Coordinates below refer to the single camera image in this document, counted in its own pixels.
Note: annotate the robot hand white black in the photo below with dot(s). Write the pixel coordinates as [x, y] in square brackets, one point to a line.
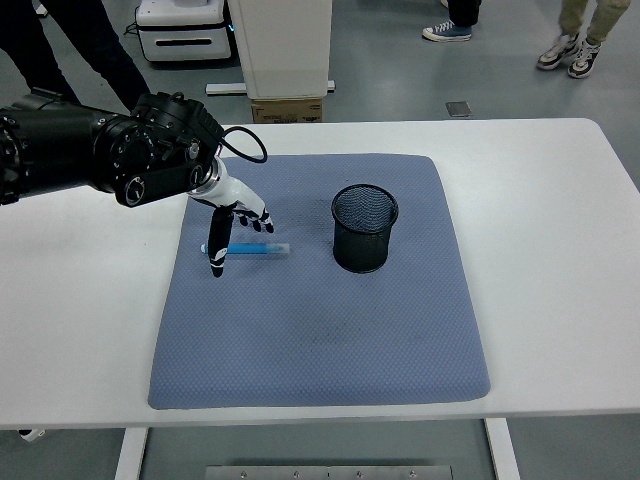
[235, 192]

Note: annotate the blue marker with clear cap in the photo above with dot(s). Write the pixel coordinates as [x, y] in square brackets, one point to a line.
[255, 248]

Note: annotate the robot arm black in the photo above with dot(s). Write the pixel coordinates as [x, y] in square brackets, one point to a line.
[60, 145]

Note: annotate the black mesh pen holder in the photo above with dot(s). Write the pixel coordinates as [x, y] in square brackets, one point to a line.
[360, 250]

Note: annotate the brown cardboard box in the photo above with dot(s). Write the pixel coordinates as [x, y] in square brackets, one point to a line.
[287, 111]

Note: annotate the grey floor foot bar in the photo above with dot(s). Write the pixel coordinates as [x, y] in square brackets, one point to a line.
[225, 88]

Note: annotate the white cabinet column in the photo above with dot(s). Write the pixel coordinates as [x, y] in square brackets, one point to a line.
[285, 50]

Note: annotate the blue-grey textured mat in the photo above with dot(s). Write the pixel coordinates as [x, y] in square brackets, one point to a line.
[310, 330]

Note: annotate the white mobile machine base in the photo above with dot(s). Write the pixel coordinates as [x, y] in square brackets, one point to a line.
[185, 27]

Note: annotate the person in dark trousers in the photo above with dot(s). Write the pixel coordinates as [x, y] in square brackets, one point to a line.
[100, 45]

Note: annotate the metal floor socket plate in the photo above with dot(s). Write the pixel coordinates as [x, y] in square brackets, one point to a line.
[459, 109]

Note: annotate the person with blue sneakers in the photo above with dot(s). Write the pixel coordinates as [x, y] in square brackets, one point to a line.
[450, 31]

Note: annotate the white table leg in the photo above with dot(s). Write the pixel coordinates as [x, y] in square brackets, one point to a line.
[131, 455]
[501, 450]

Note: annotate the person in beige trousers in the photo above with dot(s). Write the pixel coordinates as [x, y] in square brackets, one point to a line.
[575, 50]

